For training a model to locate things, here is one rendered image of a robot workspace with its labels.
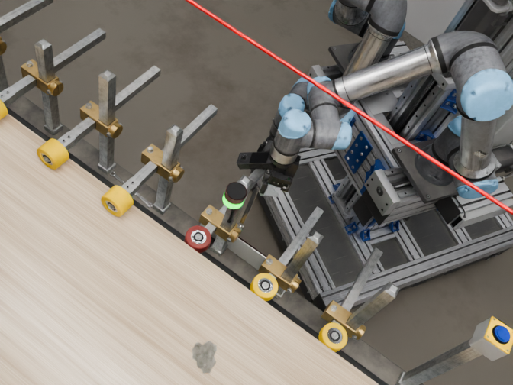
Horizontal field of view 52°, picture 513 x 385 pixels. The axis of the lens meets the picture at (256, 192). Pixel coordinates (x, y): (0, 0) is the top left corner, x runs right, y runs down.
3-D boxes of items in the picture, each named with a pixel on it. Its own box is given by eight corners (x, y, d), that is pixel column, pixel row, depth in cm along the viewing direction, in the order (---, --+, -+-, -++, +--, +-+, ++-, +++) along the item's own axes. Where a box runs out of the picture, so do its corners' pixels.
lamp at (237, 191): (220, 215, 165) (234, 178, 148) (234, 226, 165) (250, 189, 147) (209, 228, 162) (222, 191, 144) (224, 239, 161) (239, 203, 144)
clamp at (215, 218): (207, 211, 177) (209, 204, 173) (240, 234, 175) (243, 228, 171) (197, 222, 174) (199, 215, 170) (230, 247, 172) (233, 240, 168)
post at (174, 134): (159, 205, 191) (174, 121, 152) (167, 211, 191) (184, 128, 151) (153, 211, 189) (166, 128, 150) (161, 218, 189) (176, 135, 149)
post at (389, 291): (329, 333, 184) (390, 279, 145) (337, 339, 184) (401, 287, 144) (324, 341, 182) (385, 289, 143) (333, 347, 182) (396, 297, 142)
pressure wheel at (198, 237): (191, 236, 173) (196, 219, 164) (211, 250, 172) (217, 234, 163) (175, 253, 169) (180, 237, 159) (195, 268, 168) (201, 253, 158)
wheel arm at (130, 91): (153, 70, 189) (153, 63, 186) (160, 76, 189) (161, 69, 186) (47, 153, 161) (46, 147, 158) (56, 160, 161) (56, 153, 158)
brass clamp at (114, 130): (91, 109, 175) (91, 98, 171) (124, 131, 174) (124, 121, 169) (79, 119, 172) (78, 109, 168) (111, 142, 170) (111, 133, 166)
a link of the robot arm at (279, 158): (270, 151, 140) (276, 129, 145) (266, 161, 144) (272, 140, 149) (297, 160, 141) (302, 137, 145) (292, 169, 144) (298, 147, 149)
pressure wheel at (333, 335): (307, 336, 164) (319, 324, 155) (330, 331, 167) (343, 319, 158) (314, 361, 161) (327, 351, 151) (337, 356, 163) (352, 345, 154)
